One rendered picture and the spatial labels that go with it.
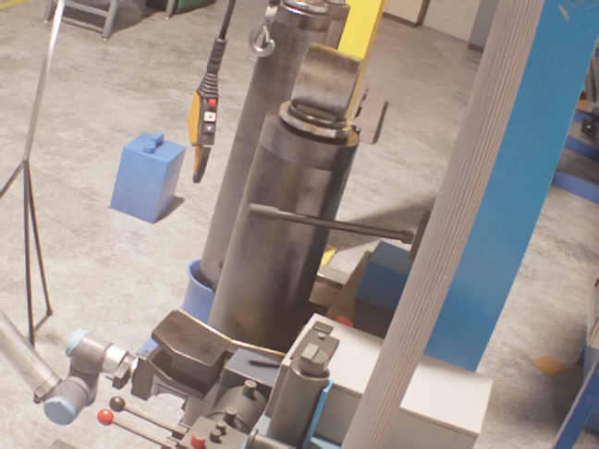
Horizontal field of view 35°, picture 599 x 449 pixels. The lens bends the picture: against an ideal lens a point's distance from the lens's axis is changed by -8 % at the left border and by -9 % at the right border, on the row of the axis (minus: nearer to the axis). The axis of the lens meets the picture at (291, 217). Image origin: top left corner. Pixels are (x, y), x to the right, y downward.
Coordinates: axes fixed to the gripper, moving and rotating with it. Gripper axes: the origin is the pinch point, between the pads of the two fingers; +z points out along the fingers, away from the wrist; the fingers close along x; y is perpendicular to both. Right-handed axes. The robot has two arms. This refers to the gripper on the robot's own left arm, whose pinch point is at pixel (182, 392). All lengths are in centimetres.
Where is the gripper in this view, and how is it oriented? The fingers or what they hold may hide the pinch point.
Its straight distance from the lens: 263.7
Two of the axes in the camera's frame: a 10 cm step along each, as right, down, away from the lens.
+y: 2.8, -3.1, 9.1
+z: 9.2, 3.5, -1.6
